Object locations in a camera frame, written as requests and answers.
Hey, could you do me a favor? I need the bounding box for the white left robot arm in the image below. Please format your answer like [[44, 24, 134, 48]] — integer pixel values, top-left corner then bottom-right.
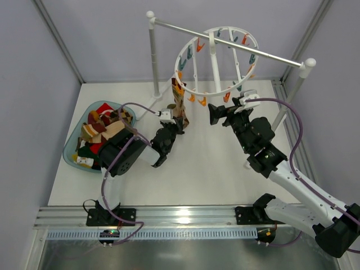
[[89, 116, 186, 224]]

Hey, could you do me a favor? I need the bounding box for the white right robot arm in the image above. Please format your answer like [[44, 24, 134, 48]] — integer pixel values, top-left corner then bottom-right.
[[208, 104, 359, 258]]

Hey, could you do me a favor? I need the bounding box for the teal plastic basket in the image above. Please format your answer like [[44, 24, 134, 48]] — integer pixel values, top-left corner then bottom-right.
[[61, 100, 138, 171]]

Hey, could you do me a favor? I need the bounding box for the white round clip hanger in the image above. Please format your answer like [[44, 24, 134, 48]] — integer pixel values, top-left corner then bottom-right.
[[173, 26, 259, 105]]

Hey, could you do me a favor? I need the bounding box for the aluminium mounting rail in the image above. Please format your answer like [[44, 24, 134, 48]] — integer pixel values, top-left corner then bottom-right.
[[33, 204, 341, 229]]

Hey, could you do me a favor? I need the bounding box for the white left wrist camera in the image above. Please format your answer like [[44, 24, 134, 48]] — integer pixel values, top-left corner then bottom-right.
[[158, 109, 176, 124]]

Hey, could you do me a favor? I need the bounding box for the white slotted cable duct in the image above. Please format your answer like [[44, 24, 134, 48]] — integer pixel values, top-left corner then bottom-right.
[[46, 227, 258, 241]]

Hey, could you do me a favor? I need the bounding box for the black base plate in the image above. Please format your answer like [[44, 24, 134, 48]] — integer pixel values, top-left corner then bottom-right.
[[235, 206, 283, 225], [85, 208, 136, 227]]

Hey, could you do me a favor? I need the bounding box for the white metal drying rack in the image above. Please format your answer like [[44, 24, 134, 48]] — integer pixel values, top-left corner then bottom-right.
[[134, 10, 317, 169]]

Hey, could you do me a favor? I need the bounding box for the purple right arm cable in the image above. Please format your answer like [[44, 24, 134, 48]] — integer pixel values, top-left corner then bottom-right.
[[244, 97, 360, 251]]

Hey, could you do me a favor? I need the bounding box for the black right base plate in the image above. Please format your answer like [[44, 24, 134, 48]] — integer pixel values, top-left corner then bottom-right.
[[235, 206, 283, 225]]

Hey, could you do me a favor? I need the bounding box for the beige patchwork argyle sock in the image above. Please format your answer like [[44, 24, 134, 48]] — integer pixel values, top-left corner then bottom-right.
[[168, 77, 190, 129]]

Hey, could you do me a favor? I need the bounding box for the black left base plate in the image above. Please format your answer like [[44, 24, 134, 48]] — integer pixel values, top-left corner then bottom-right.
[[85, 208, 136, 227]]

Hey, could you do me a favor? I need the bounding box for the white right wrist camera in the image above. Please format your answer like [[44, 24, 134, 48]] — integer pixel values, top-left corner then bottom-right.
[[232, 89, 260, 114]]

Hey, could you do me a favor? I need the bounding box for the pile of colourful socks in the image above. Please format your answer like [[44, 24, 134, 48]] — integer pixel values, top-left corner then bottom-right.
[[71, 102, 136, 169]]

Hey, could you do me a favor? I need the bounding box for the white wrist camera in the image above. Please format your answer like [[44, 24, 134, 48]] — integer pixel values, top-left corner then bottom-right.
[[232, 89, 260, 114], [158, 109, 176, 124]]

